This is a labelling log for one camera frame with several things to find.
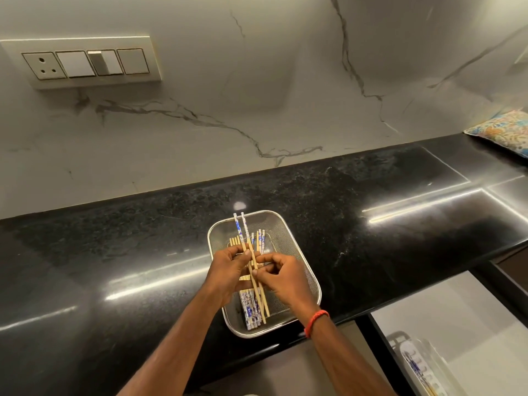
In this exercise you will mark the person's right hand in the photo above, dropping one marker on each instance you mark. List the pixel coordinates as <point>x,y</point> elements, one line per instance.
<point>288,280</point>

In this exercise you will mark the pile of bamboo chopsticks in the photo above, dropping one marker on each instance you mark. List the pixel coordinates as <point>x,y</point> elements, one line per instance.
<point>249,305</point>

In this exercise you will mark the bundle of patterned chopsticks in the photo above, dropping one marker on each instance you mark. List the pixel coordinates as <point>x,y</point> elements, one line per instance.
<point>416,371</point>

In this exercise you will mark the person's left forearm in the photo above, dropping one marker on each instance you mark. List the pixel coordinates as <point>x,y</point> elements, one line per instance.
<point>177,350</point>

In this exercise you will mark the blue patterned bamboo chopstick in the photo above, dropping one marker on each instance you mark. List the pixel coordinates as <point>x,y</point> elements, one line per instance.
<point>237,224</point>
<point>244,222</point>

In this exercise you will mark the floral pillow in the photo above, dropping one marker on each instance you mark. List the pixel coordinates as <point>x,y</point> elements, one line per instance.
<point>503,131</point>

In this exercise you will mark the metal mesh tray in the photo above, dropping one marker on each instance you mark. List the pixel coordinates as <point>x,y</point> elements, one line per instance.
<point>288,235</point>

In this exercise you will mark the person's right forearm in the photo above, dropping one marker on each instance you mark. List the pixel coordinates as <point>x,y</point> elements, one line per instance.
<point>350,358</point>

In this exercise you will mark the person's left hand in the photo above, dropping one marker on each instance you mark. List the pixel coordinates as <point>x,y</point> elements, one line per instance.
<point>227,272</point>

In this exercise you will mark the red wrist band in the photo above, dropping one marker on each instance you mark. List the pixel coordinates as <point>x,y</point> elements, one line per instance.
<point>315,321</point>

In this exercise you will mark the beige wall switch panel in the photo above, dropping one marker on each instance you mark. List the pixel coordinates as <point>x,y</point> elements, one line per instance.
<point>82,63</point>

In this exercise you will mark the white drawer with brown front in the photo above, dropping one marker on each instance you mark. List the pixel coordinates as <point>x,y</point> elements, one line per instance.
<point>453,317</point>

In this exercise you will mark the white plastic cutlery box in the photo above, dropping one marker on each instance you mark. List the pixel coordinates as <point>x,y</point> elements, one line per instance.
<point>443,367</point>

